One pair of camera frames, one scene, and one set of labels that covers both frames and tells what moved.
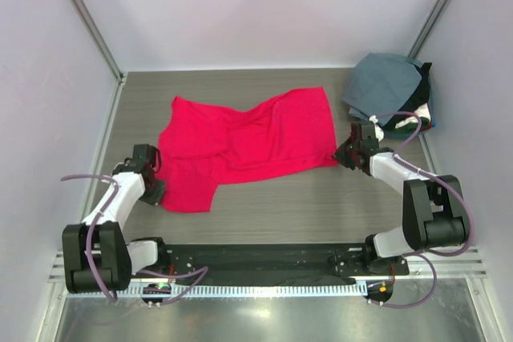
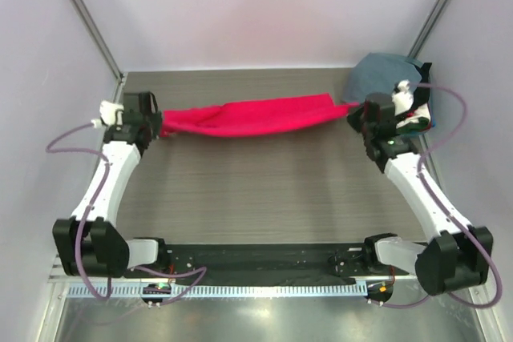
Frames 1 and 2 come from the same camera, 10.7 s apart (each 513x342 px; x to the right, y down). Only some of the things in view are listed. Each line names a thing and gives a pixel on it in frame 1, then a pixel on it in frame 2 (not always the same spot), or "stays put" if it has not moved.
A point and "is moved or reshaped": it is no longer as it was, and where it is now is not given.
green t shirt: (413, 127) stays put
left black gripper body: (155, 183) -> (154, 121)
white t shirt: (424, 112) stays put
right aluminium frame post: (438, 6) stays put
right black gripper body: (356, 146) -> (357, 119)
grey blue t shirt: (381, 84) stays put
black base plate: (276, 263) stays put
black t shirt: (419, 98) stays put
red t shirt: (202, 146) is moved or reshaped
